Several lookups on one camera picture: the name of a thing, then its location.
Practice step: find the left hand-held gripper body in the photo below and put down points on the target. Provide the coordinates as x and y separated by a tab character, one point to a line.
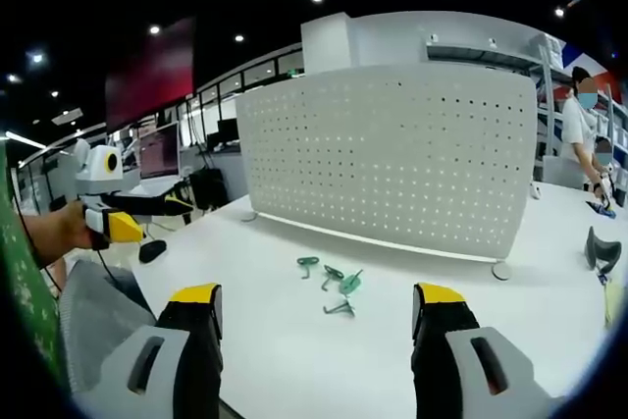
98	166

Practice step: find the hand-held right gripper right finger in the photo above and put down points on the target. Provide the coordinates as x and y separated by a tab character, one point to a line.
441	335

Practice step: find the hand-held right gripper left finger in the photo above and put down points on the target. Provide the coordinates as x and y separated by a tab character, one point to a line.
193	340

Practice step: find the green hook assembly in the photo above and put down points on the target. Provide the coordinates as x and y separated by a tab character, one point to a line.
307	263
350	283
339	308
331	276

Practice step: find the white perforated mounting plate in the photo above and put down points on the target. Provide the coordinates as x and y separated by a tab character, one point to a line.
387	159

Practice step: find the person's left hand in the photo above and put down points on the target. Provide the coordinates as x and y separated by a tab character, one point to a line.
59	232

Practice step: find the black computer mouse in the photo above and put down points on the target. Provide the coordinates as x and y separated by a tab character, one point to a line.
152	250

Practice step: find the computer monitor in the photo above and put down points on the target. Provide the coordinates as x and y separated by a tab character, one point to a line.
159	151

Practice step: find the black office chair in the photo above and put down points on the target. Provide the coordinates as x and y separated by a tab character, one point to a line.
208	188

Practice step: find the grey mesh chair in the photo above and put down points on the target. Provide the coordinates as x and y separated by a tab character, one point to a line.
93	306

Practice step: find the green patterned clothing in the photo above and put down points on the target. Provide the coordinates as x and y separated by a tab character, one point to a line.
22	281

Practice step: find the pale yellow paper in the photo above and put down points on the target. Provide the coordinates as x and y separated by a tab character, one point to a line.
612	298

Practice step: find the black curved holder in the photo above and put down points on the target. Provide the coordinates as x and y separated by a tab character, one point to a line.
603	247

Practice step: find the blue flat item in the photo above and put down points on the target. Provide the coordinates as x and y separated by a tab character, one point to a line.
604	210

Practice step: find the large red wall screen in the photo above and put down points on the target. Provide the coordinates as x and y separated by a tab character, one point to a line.
149	73

